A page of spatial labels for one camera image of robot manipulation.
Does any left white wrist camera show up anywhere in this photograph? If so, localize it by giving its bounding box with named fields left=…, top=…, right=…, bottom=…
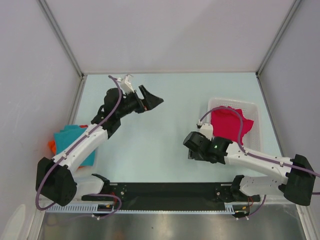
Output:
left=117, top=74, right=135, bottom=95

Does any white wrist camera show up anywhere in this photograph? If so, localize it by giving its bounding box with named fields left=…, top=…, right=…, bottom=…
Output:
left=196, top=121, right=214, bottom=140
left=117, top=74, right=135, bottom=95

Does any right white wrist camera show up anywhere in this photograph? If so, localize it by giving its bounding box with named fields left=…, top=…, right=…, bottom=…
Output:
left=196, top=121, right=214, bottom=140

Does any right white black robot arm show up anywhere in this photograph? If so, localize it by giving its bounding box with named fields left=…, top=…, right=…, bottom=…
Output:
left=183, top=131, right=316, bottom=206

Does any orange folded t shirt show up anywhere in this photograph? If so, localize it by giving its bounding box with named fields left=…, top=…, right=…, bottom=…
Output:
left=47, top=140, right=57, bottom=154

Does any white plastic basket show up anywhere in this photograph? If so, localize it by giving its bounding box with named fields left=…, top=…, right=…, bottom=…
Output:
left=206, top=97, right=264, bottom=152

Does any teal folded t shirt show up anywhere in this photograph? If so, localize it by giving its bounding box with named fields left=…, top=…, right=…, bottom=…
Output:
left=53, top=124, right=88, bottom=155

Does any white slotted cable duct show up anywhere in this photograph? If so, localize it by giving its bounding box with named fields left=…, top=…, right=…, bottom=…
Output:
left=46, top=203, right=249, bottom=215

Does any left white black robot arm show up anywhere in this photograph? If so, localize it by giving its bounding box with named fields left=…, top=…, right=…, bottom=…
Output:
left=35, top=85, right=164, bottom=210

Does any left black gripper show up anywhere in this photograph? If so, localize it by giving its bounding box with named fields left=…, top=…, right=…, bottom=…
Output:
left=116, top=85, right=163, bottom=119

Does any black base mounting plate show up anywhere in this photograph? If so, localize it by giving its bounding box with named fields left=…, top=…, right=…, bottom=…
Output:
left=81, top=181, right=261, bottom=213

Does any red t shirt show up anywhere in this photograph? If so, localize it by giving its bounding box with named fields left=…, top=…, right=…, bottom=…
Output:
left=210, top=106, right=254, bottom=145

